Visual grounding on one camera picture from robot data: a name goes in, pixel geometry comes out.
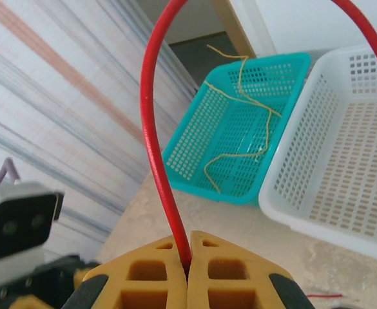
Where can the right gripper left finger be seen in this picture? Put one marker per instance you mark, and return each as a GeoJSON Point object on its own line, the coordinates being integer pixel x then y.
{"type": "Point", "coordinates": [143, 283]}

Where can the teal plastic basket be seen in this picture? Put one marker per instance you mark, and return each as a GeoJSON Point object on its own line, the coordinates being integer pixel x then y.
{"type": "Point", "coordinates": [207, 145]}

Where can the wooden door frame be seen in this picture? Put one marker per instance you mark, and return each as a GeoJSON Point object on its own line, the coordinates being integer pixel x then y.
{"type": "Point", "coordinates": [230, 25]}

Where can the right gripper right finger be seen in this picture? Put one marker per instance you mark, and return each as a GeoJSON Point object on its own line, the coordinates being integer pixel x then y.
{"type": "Point", "coordinates": [233, 283]}

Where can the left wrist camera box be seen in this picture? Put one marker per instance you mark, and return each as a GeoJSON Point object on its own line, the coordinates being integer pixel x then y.
{"type": "Point", "coordinates": [17, 222]}

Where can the white plastic basket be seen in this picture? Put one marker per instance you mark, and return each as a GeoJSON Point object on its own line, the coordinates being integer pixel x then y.
{"type": "Point", "coordinates": [352, 161]}

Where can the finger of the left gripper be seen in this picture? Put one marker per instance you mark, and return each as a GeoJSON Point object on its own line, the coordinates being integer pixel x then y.
{"type": "Point", "coordinates": [30, 304]}
{"type": "Point", "coordinates": [82, 278]}

